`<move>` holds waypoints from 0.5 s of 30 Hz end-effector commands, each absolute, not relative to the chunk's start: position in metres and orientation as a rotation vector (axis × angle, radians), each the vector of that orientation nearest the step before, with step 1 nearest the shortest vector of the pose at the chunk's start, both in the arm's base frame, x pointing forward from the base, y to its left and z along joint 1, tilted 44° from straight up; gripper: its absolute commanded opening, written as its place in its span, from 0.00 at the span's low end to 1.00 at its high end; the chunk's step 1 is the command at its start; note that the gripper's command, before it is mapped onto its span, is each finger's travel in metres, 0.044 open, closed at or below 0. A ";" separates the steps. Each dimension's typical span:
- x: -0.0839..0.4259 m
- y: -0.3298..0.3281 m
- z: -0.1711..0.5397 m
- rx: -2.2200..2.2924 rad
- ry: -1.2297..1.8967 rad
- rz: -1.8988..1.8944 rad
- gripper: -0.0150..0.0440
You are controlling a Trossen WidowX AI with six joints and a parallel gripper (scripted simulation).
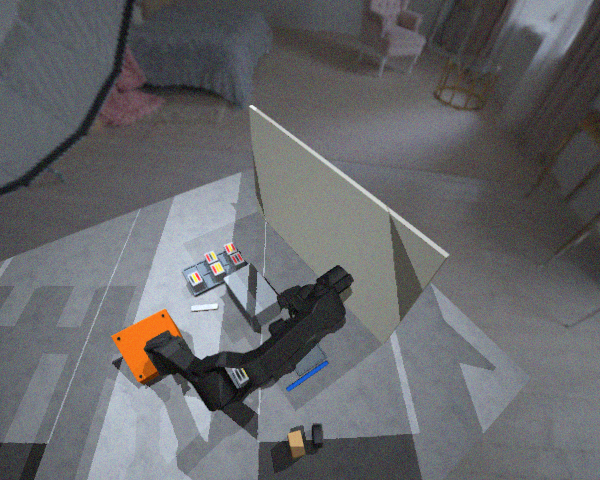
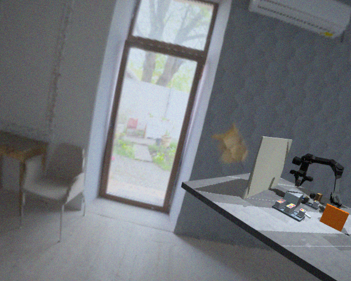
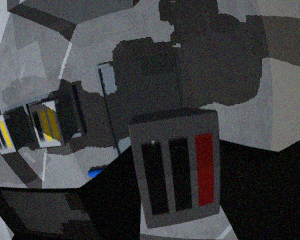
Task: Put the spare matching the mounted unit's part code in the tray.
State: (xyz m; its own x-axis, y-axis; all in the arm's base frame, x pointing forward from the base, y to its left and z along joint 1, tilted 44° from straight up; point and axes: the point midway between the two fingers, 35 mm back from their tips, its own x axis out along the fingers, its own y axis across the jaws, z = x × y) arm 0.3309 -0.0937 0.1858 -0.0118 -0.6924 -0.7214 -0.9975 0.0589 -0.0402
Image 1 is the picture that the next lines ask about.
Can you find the blue rod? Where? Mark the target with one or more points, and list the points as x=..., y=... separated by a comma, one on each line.
x=306, y=376

